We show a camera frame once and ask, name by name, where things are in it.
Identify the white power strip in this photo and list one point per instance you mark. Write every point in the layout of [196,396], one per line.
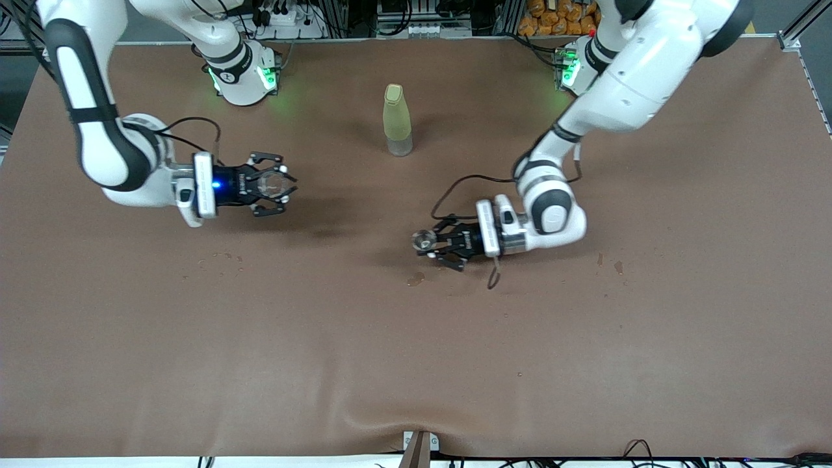
[286,18]

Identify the shiny steel jigger cup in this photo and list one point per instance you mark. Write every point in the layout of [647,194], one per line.
[424,240]

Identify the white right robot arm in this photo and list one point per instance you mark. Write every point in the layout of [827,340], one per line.
[104,149]

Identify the white terminal block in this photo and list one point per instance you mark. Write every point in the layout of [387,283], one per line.
[429,29]

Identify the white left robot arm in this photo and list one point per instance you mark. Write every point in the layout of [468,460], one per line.
[643,71]

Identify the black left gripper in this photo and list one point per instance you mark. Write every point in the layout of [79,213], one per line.
[467,241]

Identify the aluminium frame profile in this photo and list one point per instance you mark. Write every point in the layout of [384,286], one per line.
[809,16]

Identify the clear glass measuring beaker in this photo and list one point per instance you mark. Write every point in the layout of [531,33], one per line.
[273,184]

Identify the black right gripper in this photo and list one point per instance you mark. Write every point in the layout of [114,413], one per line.
[235,184]

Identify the metal table edge bracket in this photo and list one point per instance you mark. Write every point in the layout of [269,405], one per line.
[419,452]

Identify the brown table mat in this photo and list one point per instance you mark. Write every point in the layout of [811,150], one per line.
[416,357]

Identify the yellow-green capped bottle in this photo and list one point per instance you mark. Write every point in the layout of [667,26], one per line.
[397,117]

